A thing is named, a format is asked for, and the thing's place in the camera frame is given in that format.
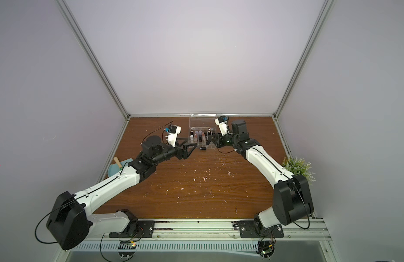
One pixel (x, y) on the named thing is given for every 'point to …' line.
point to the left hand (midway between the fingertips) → (193, 142)
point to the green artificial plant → (299, 166)
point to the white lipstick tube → (192, 138)
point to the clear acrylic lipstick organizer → (201, 126)
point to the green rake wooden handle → (116, 158)
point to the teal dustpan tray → (114, 168)
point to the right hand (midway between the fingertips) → (211, 133)
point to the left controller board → (127, 245)
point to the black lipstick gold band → (191, 133)
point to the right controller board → (266, 248)
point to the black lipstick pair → (205, 135)
